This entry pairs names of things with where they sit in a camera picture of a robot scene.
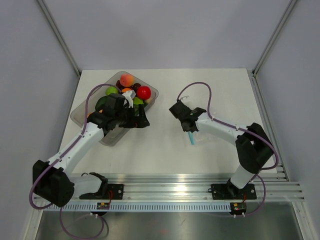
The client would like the purple grape bunch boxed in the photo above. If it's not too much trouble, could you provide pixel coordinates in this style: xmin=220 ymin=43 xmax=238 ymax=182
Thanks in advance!
xmin=115 ymin=80 xmax=124 ymax=90

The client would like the green cucumber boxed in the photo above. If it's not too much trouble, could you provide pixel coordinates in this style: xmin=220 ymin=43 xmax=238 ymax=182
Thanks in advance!
xmin=133 ymin=104 xmax=147 ymax=117

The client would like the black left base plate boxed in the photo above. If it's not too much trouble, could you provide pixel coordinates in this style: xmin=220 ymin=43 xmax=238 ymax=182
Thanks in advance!
xmin=79 ymin=183 xmax=124 ymax=200

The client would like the red apple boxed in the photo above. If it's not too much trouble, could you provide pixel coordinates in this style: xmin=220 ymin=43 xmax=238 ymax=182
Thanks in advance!
xmin=136 ymin=86 xmax=152 ymax=100

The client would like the green lime fruit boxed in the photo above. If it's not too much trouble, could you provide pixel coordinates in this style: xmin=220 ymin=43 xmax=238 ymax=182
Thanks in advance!
xmin=133 ymin=96 xmax=144 ymax=107

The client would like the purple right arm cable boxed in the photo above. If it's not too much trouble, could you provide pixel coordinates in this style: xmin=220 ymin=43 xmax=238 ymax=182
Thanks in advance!
xmin=176 ymin=81 xmax=280 ymax=218

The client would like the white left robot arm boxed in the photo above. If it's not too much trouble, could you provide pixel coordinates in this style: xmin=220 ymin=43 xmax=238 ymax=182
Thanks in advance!
xmin=29 ymin=91 xmax=150 ymax=209

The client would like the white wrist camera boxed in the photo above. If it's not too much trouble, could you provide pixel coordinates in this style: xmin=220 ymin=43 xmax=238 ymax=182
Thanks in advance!
xmin=178 ymin=95 xmax=190 ymax=102
xmin=122 ymin=90 xmax=136 ymax=108

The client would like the aluminium frame post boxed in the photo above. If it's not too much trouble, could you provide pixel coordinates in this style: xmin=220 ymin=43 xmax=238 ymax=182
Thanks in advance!
xmin=35 ymin=0 xmax=82 ymax=79
xmin=252 ymin=0 xmax=300 ymax=77

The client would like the dark purple plum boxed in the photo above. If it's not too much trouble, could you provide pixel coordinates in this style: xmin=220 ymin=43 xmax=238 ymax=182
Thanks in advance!
xmin=132 ymin=83 xmax=141 ymax=92

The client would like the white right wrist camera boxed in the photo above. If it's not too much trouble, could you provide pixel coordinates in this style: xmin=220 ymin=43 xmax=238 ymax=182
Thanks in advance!
xmin=178 ymin=95 xmax=190 ymax=102

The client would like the aluminium mounting rail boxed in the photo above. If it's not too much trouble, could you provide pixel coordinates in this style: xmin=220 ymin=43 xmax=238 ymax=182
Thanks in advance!
xmin=33 ymin=172 xmax=305 ymax=203

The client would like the orange fruit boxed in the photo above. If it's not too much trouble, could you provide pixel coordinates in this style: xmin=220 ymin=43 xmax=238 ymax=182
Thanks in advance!
xmin=121 ymin=87 xmax=133 ymax=93

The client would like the peach fruit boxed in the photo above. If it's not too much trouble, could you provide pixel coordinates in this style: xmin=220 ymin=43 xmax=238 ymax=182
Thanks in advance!
xmin=119 ymin=73 xmax=135 ymax=88

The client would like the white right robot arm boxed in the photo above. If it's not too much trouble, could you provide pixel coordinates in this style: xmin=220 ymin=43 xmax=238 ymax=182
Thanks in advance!
xmin=169 ymin=100 xmax=276 ymax=200

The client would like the right aluminium frame post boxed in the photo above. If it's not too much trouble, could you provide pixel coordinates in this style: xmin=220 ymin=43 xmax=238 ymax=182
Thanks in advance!
xmin=252 ymin=0 xmax=300 ymax=77

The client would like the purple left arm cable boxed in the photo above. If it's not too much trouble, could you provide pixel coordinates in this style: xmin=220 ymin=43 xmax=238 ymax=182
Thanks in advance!
xmin=29 ymin=84 xmax=110 ymax=238

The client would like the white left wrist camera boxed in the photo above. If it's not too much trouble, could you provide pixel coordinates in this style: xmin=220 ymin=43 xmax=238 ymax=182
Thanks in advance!
xmin=122 ymin=90 xmax=136 ymax=108

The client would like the white slotted cable duct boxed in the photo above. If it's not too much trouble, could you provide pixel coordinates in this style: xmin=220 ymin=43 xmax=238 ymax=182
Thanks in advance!
xmin=62 ymin=202 xmax=231 ymax=213

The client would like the left aluminium frame post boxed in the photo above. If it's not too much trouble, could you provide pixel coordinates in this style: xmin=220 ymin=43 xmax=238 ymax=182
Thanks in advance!
xmin=35 ymin=0 xmax=82 ymax=79

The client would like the clear zip top bag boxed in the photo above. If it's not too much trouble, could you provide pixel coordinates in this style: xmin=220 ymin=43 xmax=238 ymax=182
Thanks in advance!
xmin=187 ymin=131 xmax=223 ymax=146

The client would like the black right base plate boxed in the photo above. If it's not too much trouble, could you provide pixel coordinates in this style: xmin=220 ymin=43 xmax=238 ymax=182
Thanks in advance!
xmin=207 ymin=183 xmax=257 ymax=200

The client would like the green avocado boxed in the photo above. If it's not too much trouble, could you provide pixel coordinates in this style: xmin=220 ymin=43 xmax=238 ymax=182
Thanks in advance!
xmin=94 ymin=96 xmax=108 ymax=111

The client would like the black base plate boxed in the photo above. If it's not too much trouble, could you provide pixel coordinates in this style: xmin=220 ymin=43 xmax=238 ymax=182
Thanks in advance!
xmin=207 ymin=183 xmax=257 ymax=200
xmin=79 ymin=183 xmax=124 ymax=200

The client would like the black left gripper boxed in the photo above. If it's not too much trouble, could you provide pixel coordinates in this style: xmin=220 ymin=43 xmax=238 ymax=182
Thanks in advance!
xmin=115 ymin=104 xmax=150 ymax=129

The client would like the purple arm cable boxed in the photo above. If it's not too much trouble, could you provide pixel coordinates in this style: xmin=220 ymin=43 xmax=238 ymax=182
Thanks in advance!
xmin=176 ymin=81 xmax=280 ymax=218
xmin=29 ymin=84 xmax=110 ymax=238

